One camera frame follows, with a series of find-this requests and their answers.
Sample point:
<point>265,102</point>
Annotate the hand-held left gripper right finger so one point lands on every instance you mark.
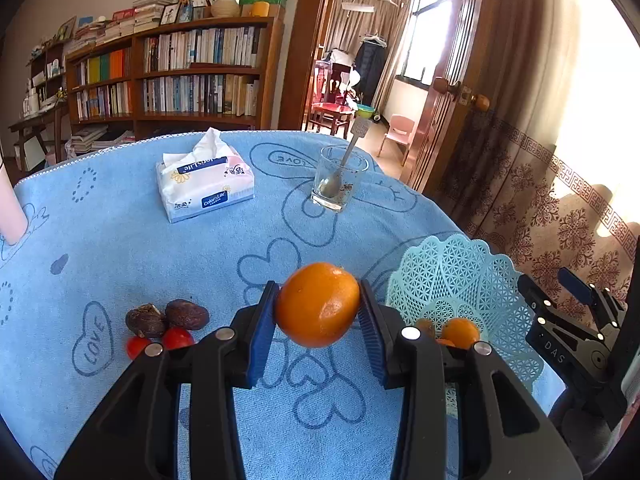
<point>372,332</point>

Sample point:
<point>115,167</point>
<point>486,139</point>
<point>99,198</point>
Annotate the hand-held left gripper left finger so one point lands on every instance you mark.
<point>262,330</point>

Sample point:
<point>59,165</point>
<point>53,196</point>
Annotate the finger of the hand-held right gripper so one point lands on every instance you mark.
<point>575,284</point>
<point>537,296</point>

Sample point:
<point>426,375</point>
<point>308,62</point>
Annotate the greenish brown kiwi fruit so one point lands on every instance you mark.
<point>426,327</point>

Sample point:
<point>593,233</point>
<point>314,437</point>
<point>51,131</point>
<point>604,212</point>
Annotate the small oval glossy orange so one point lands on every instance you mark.
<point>317,305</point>

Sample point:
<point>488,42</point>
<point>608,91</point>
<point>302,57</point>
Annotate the small round glossy orange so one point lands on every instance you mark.
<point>462,332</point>

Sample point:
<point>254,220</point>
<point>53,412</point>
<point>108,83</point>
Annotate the teal lattice plastic basket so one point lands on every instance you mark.
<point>450,275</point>

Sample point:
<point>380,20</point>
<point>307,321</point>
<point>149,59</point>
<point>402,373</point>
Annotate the dark brown avocado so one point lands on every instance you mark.
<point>145,321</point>
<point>187,314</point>

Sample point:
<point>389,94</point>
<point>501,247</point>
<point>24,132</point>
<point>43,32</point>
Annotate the red tomato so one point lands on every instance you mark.
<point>177,339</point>
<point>136,347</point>

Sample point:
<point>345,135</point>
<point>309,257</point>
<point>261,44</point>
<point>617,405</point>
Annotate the blue printed towel cloth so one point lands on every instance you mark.
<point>150,250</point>

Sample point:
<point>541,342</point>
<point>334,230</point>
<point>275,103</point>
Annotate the metal spoon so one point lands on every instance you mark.
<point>332,185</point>

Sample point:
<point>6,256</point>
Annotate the clear drinking glass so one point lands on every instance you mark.
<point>350,180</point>

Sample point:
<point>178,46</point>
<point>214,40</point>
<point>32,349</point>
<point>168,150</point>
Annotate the white tissue pack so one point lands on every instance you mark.
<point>205,185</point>

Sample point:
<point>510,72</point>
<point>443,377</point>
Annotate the wooden door with round knobs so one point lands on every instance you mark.
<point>450,130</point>

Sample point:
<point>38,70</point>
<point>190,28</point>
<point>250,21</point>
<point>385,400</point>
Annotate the small pink chair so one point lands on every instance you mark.
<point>399,132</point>

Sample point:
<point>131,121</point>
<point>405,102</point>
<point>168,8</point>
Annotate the green basin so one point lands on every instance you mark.
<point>366,111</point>

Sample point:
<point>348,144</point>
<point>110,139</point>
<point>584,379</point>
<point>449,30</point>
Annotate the red wooden chair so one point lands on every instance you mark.
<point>330,110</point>

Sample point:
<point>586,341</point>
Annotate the pile of magazines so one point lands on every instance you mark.
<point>100,140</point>

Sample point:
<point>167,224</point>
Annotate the black hanging coat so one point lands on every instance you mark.
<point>371,72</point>

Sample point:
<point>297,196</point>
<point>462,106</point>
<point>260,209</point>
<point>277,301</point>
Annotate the wooden bookshelf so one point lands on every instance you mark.
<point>270,60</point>

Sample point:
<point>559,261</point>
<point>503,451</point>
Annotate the pink tumbler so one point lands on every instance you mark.
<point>9,205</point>

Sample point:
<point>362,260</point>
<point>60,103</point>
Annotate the rows of books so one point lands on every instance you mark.
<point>200,47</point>

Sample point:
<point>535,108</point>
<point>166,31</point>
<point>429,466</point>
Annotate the window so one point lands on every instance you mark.
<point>425,25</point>

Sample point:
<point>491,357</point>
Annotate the beige curtain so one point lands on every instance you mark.
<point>350,35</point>

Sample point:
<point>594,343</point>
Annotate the dark wooden desk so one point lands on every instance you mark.
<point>35,120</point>

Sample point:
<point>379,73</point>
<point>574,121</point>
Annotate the yellow cup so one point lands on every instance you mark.
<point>260,9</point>

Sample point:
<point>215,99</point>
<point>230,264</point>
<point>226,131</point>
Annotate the beige woven bowl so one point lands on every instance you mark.
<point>225,8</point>

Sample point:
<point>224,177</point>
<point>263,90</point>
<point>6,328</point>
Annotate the green box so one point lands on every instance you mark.
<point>265,2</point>

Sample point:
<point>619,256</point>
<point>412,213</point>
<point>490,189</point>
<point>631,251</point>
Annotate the stack of books on shelf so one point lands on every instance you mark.
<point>125,22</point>

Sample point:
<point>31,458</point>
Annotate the wooden door frame post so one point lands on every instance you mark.
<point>305,35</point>

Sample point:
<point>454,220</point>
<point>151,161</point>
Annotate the picture frame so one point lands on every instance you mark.
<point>170,14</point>

